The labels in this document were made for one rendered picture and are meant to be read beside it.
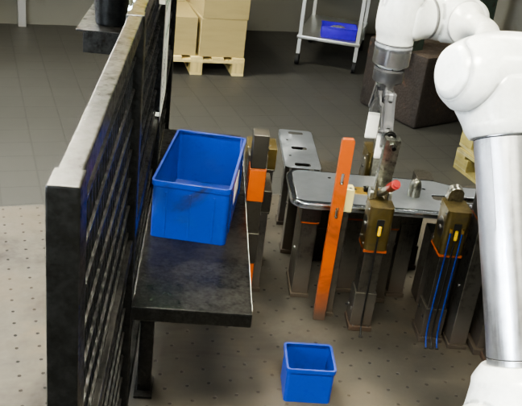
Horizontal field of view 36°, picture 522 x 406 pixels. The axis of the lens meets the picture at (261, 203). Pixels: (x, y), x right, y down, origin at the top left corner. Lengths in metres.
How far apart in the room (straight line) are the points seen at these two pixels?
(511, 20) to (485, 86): 5.18
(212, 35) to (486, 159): 4.99
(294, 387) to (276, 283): 0.49
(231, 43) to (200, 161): 4.39
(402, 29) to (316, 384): 0.83
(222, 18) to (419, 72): 1.59
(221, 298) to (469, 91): 0.58
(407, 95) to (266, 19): 2.52
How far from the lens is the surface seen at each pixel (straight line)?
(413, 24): 1.92
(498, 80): 1.33
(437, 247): 1.97
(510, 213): 1.34
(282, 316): 2.06
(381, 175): 1.90
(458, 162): 5.12
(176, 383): 1.81
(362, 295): 2.01
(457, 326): 2.05
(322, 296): 2.03
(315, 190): 2.05
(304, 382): 1.77
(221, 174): 1.92
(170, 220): 1.66
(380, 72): 1.95
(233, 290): 1.52
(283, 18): 7.91
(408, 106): 5.70
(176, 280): 1.54
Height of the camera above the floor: 1.84
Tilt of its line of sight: 26 degrees down
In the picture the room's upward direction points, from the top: 7 degrees clockwise
